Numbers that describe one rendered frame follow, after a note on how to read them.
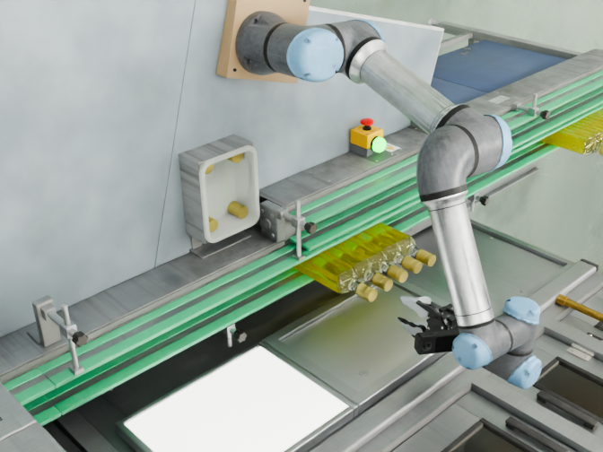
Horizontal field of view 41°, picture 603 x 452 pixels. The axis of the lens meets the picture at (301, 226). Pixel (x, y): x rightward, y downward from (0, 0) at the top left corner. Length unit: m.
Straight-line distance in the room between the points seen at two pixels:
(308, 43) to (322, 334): 0.75
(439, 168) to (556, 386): 0.71
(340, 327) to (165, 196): 0.56
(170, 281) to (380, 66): 0.71
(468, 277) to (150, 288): 0.77
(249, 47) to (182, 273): 0.57
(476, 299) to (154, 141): 0.82
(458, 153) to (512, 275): 0.88
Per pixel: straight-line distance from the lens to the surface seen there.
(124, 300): 1.93
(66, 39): 1.74
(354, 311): 2.16
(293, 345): 2.04
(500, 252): 2.53
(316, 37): 1.80
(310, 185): 2.18
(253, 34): 1.91
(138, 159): 1.90
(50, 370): 1.80
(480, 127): 1.68
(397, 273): 2.07
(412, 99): 1.77
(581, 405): 2.03
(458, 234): 1.61
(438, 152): 1.60
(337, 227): 2.16
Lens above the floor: 2.25
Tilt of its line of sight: 40 degrees down
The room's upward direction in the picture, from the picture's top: 117 degrees clockwise
